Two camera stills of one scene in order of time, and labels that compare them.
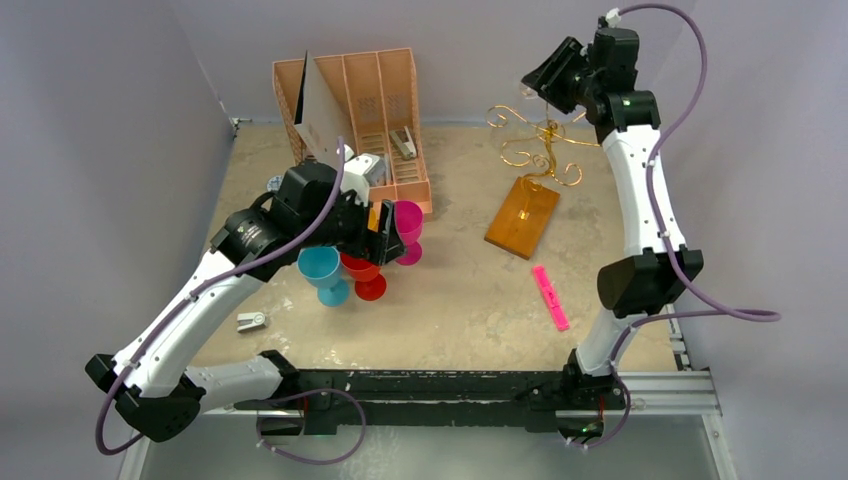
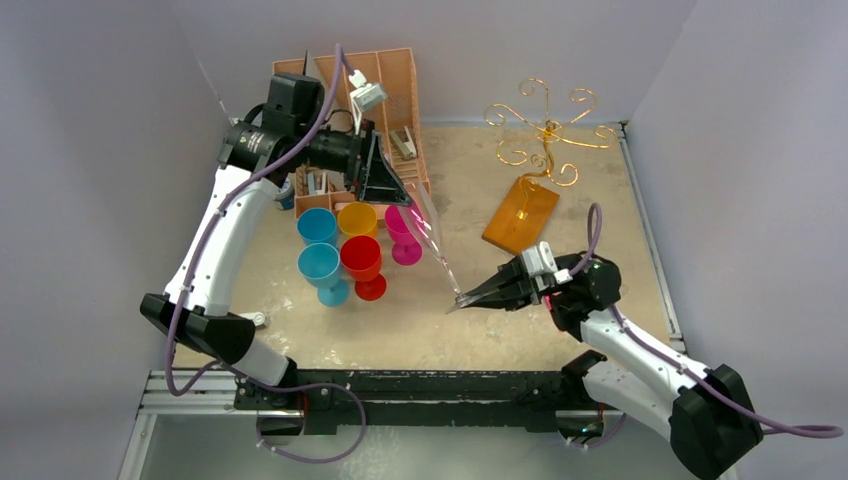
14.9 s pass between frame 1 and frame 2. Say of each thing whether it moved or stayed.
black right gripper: moved
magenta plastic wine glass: stayed
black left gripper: moved
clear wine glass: moved
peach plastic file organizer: stayed
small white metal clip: stayed
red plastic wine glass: stayed
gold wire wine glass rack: stayed
